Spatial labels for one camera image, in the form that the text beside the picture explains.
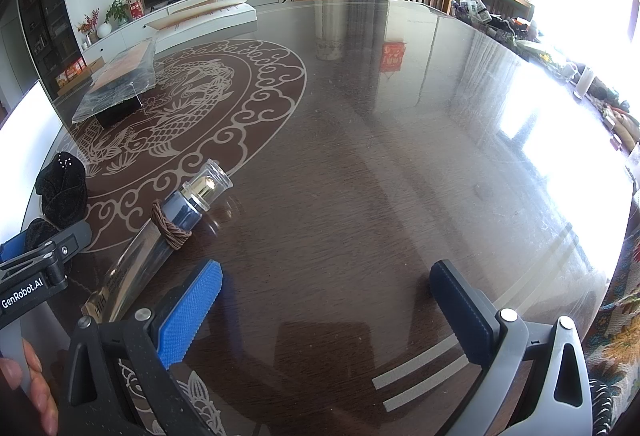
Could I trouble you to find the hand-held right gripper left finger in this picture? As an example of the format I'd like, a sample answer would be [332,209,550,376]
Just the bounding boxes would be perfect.
[57,260,223,436]

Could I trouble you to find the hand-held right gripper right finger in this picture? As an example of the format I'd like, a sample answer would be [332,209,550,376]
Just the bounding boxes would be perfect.
[430,260,595,436]

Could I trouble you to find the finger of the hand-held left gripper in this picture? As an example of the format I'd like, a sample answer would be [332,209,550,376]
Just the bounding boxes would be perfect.
[0,238,56,268]
[47,220,94,263]

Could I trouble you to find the black velvet scrunchie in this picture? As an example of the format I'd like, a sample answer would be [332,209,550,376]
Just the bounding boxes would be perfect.
[25,152,90,244]

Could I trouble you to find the clear perfume bottle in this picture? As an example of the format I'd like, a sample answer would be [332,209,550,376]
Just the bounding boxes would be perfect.
[81,157,235,324]

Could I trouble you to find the person's left hand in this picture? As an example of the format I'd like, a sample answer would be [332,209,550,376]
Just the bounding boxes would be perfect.
[0,338,60,436]

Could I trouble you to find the white panel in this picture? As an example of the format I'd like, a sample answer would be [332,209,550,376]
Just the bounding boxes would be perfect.
[0,81,63,247]

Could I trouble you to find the black box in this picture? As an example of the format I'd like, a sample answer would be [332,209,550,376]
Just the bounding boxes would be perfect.
[96,93,142,128]

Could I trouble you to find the floral patterned cloth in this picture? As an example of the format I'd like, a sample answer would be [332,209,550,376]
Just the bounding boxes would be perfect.
[587,236,640,436]

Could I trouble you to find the red boxes in carton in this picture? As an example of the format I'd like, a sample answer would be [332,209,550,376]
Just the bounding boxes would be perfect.
[55,57,106,97]

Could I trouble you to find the plastic-wrapped orange package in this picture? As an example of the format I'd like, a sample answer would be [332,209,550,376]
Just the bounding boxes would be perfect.
[71,38,158,127]

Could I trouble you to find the white television cabinet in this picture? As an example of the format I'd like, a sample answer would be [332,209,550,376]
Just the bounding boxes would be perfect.
[80,0,278,62]

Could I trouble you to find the dark glass display cabinet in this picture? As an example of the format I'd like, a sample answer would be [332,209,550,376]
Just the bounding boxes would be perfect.
[17,0,83,92]

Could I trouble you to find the red flowers in vase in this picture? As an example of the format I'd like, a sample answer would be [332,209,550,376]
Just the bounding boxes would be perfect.
[76,8,101,44]

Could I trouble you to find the green leafy potted plant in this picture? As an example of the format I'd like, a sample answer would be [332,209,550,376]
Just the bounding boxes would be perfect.
[105,0,135,27]

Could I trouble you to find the flat white cardboard box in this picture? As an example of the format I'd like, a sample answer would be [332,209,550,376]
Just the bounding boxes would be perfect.
[145,0,258,39]

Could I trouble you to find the white cup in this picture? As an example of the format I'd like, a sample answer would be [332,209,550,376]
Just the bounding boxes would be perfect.
[575,66,596,99]

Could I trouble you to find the pile of assorted clutter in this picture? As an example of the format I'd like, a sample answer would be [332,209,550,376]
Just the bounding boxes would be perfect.
[452,0,640,157]

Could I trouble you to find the brown braided hair tie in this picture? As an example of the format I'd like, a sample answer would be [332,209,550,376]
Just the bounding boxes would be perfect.
[151,198,193,250]

